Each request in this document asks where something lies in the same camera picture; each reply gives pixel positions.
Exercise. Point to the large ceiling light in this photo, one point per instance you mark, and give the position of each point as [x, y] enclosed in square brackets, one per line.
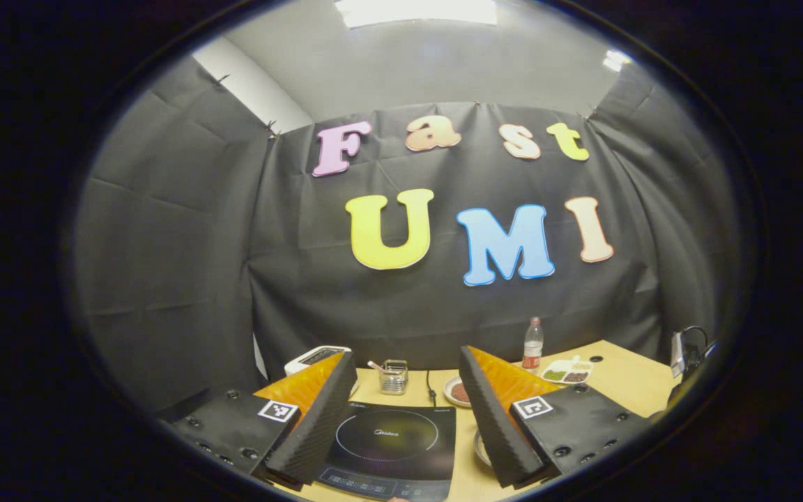
[415, 12]

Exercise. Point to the white round plate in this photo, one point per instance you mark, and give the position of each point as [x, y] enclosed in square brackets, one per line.
[452, 394]

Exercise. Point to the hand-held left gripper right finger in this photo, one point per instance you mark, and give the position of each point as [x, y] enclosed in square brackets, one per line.
[495, 425]

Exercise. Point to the white divided bean dish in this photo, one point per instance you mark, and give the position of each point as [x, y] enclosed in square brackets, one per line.
[567, 371]

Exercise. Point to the brown meat patty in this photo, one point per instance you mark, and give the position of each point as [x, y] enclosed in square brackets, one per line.
[462, 393]

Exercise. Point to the pink stick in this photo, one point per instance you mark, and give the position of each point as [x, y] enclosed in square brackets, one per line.
[375, 364]

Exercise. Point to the white toaster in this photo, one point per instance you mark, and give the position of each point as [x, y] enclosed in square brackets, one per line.
[311, 357]

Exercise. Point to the clear plastic water bottle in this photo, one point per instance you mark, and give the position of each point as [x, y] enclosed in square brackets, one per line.
[532, 345]

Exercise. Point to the black induction cooktop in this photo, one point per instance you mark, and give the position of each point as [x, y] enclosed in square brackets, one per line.
[387, 439]

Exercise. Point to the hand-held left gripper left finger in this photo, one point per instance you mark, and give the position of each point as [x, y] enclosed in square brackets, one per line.
[318, 432]

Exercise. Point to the small ceiling light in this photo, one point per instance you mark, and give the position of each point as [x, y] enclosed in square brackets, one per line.
[617, 61]

